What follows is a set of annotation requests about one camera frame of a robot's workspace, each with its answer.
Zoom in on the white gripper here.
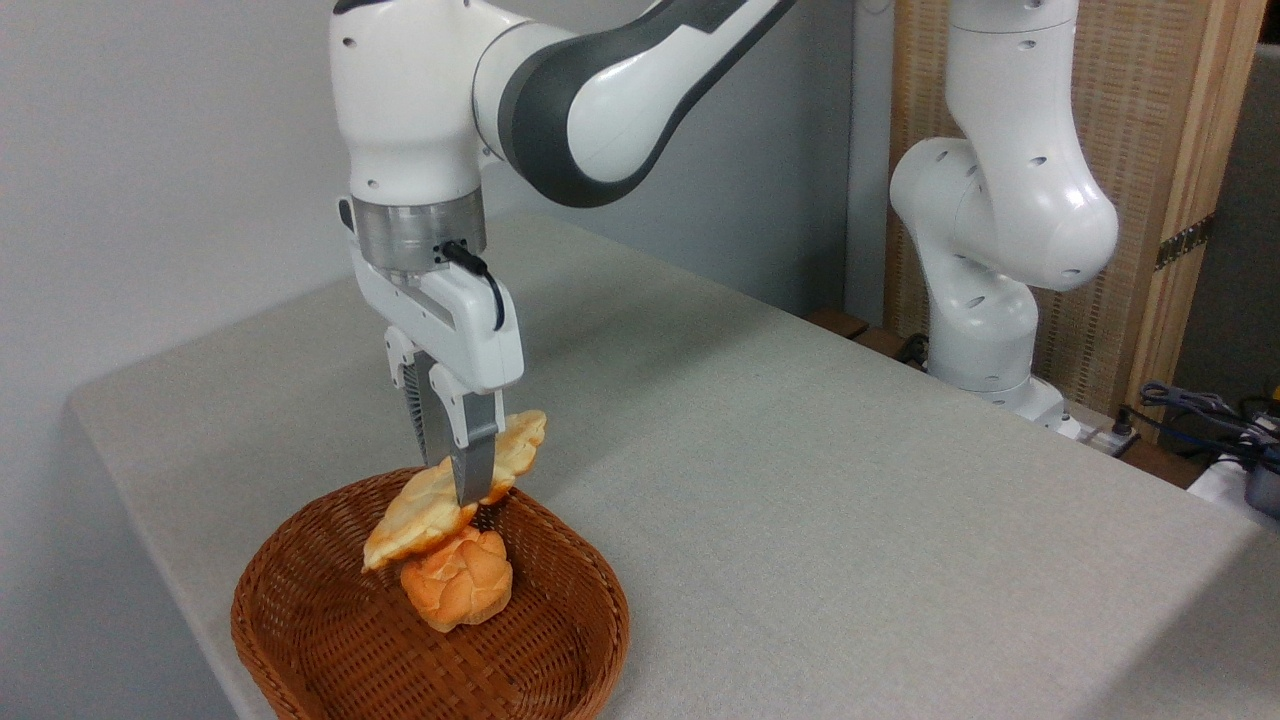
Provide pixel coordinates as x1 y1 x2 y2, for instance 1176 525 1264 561
338 197 526 507

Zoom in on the metal screen hinge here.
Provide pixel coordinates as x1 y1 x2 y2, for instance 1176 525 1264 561
1155 212 1219 272

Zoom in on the blue-grey cable bundle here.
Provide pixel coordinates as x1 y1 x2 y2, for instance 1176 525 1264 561
1138 382 1280 446

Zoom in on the wooden woven folding screen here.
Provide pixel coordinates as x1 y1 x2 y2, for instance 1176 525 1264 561
885 0 1267 443

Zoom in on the white power strip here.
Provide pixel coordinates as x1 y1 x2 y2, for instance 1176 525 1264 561
1058 400 1143 457

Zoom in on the brown wicker basket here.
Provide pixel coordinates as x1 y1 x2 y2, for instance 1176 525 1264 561
230 467 631 720

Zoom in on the round orange bread roll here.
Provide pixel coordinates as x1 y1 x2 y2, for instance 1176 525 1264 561
400 527 514 633

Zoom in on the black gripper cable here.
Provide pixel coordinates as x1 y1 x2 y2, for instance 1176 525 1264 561
440 240 507 332

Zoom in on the grey plastic box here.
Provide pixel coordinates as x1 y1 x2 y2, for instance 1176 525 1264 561
1244 463 1280 520

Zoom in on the long golden bread loaf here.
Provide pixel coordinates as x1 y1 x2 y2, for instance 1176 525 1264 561
362 409 548 573

